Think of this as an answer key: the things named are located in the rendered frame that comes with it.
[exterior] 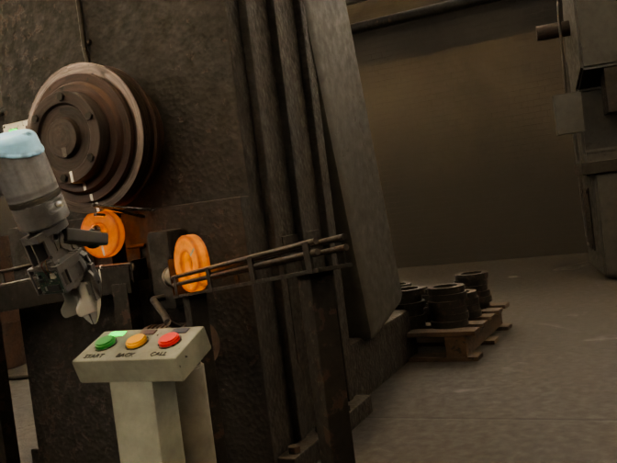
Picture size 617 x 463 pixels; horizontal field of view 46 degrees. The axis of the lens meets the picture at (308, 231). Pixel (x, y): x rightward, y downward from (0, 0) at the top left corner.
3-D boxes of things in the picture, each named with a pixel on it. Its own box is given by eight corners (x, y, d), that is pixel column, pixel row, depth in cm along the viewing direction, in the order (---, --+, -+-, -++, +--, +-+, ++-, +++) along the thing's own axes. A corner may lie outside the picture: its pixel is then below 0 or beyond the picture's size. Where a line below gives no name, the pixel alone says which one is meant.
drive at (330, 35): (264, 358, 408) (224, 42, 403) (429, 354, 368) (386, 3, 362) (151, 417, 314) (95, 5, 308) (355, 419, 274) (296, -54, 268)
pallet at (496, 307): (258, 365, 395) (248, 284, 393) (322, 333, 467) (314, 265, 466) (477, 361, 340) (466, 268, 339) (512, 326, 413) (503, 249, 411)
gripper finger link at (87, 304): (79, 336, 134) (60, 292, 130) (98, 320, 139) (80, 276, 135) (92, 335, 132) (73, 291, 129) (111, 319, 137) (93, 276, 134)
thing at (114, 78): (138, 45, 224) (171, 195, 223) (28, 88, 244) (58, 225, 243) (125, 42, 218) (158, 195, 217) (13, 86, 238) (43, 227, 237)
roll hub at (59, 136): (99, 81, 218) (118, 172, 218) (31, 106, 230) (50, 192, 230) (85, 79, 213) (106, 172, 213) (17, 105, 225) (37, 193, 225)
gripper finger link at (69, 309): (66, 337, 135) (47, 293, 132) (85, 321, 140) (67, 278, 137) (79, 336, 134) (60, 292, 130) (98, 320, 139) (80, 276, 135)
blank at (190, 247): (198, 301, 198) (187, 303, 196) (179, 255, 205) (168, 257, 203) (217, 269, 187) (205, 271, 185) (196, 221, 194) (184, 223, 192)
